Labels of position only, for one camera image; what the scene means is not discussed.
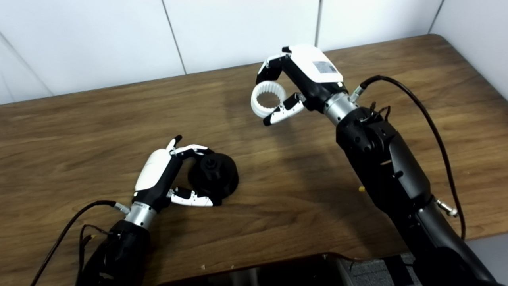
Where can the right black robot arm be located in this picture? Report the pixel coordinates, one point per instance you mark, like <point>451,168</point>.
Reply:
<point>389,171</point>

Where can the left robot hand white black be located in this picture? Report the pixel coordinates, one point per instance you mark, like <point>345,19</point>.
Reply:
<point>154,169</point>

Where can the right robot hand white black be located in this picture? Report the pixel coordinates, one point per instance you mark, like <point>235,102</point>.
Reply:
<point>313,65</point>

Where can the black glossy robot chest panel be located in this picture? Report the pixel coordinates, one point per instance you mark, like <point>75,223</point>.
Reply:
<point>278,274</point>

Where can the round black plastic part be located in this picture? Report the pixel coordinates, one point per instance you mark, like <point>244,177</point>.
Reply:
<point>220,174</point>

